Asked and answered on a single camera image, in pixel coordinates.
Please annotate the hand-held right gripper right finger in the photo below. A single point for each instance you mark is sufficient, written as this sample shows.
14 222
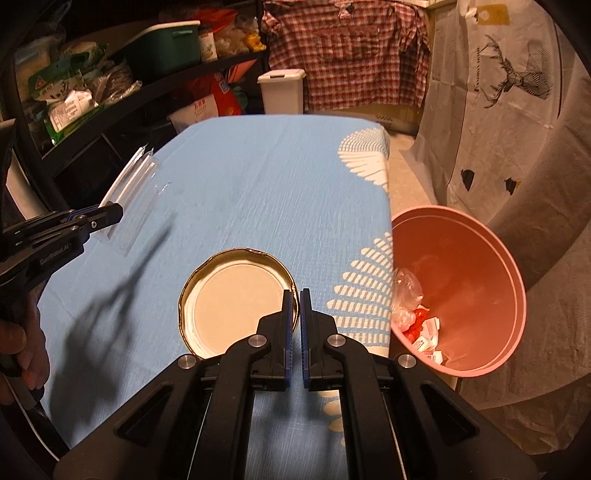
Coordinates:
304 323

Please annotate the white printed sack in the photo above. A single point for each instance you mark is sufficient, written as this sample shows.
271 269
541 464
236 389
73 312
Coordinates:
196 115

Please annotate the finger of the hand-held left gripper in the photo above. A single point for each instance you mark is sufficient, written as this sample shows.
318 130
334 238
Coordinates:
106 224
104 210

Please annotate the crumpled clear plastic bag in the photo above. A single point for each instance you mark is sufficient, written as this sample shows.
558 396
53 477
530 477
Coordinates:
406 295

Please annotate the white pedal bin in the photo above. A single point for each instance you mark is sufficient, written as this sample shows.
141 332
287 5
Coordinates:
281 94

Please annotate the person's left hand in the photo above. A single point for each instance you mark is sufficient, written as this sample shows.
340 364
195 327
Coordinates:
34 350

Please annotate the white deer print cloth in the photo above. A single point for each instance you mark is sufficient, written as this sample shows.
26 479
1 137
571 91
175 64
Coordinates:
508 152

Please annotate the heap of food packets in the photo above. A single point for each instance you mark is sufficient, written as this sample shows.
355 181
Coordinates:
69 87

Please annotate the blue patterned tablecloth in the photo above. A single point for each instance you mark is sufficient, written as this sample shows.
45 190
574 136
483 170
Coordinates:
258 184

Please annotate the red plastic bag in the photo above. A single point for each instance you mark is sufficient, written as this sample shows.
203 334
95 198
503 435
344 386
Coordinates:
219 21

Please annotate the red plaid shirt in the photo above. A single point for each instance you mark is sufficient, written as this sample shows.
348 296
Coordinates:
346 55

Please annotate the orange rice sack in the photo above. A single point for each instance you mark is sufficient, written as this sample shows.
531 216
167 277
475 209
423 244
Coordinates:
224 97

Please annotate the red plastic wrapper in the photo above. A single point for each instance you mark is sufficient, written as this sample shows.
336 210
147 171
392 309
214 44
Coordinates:
413 325

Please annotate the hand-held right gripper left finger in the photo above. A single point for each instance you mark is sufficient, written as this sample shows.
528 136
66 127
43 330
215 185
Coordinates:
288 323

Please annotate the yellow packet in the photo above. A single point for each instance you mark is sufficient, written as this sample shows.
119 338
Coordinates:
254 40

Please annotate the black shelf rack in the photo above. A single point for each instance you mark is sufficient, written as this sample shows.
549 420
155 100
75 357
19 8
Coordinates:
152 92

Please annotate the metal jar lid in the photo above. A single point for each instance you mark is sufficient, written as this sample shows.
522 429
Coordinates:
231 300

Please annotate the green storage box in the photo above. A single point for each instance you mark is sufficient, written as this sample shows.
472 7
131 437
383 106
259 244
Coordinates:
161 53

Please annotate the clear plastic packaging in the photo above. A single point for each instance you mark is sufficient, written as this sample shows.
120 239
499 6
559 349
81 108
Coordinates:
136 184

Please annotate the pink plastic bin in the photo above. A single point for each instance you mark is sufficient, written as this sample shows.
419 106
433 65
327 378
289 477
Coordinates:
466 277

